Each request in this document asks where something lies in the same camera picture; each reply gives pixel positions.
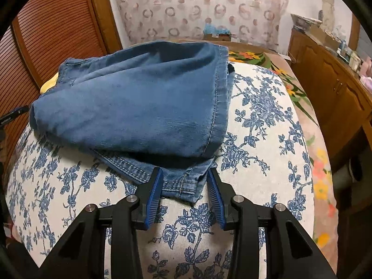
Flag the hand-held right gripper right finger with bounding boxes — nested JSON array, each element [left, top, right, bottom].
[[207, 167, 338, 279]]

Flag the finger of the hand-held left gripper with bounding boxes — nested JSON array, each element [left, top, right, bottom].
[[0, 106, 30, 126]]

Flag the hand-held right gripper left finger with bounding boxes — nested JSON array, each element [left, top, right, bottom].
[[38, 167, 165, 279]]

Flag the blue denim pants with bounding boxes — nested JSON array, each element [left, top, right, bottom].
[[30, 41, 235, 202]]

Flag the yellow soft object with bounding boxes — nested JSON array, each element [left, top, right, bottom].
[[40, 74, 60, 95]]

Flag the blue floral white cloth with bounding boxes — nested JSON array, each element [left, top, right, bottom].
[[6, 61, 316, 279]]

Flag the brown slatted wooden wardrobe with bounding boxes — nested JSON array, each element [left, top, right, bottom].
[[0, 0, 123, 163]]

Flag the colourful floral blanket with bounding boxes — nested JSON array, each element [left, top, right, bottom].
[[227, 49, 339, 247]]

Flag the small cardboard box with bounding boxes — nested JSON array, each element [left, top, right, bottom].
[[208, 32, 232, 42]]

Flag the wooden bed headboard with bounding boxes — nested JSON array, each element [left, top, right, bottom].
[[170, 36, 291, 61]]

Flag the brown wooden cabinet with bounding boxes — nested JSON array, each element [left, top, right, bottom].
[[288, 29, 372, 163]]

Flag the light blue cloth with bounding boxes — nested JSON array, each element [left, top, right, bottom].
[[203, 23, 230, 35]]

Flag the open cardboard box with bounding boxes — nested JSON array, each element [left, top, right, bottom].
[[309, 26, 340, 50]]

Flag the pink circle patterned curtain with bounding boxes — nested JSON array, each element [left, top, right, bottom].
[[112, 0, 291, 54]]

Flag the cluster of small bottles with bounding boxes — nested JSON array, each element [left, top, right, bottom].
[[337, 29, 372, 76]]

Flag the patterned flat box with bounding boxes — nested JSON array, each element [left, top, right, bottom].
[[291, 14, 323, 31]]

